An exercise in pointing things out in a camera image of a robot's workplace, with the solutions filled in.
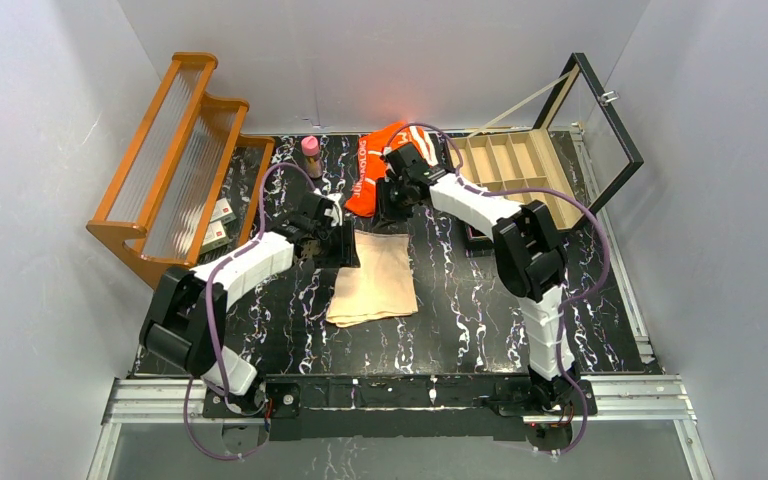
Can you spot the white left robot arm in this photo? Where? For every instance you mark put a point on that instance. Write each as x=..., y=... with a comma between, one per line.
x=186, y=321

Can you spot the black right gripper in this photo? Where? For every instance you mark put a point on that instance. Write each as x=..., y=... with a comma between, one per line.
x=387, y=201

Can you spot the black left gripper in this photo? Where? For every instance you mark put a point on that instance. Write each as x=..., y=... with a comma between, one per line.
x=342, y=246

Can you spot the orange wooden shelf rack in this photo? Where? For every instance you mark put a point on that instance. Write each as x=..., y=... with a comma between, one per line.
x=156, y=210

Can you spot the green white small box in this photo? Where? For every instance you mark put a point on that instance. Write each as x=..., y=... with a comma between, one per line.
x=223, y=212

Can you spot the orange boxer underwear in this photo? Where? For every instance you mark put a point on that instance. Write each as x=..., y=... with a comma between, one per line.
x=371, y=166

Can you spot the black compartment storage box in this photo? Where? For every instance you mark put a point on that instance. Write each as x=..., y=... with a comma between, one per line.
x=578, y=145

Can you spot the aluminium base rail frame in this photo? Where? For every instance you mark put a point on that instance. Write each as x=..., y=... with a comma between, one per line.
x=405, y=398

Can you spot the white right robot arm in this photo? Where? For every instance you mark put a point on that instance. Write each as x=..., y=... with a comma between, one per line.
x=530, y=260

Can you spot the pink capped bottle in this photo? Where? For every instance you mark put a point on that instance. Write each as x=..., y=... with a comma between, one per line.
x=311, y=150

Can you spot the beige boxer underwear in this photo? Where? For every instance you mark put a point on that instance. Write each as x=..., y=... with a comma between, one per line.
x=381, y=287

